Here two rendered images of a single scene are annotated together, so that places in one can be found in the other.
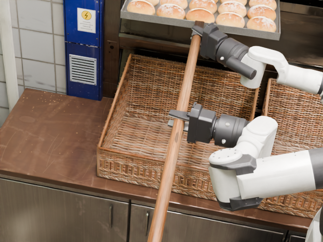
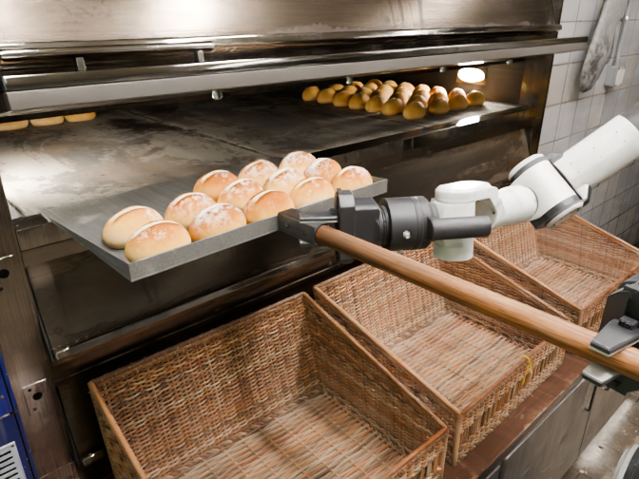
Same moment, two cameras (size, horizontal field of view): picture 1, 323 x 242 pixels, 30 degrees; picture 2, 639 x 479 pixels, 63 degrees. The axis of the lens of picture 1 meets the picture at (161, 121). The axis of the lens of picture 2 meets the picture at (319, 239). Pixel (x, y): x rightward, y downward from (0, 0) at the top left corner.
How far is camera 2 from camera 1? 151 cm
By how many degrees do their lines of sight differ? 45
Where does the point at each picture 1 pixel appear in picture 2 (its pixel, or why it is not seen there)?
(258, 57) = (472, 194)
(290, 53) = not seen: hidden behind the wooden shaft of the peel
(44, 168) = not seen: outside the picture
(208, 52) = not seen: hidden behind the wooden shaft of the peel
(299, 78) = (515, 202)
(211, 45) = (365, 227)
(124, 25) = (55, 333)
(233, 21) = (325, 188)
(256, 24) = (353, 181)
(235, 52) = (426, 208)
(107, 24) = (12, 353)
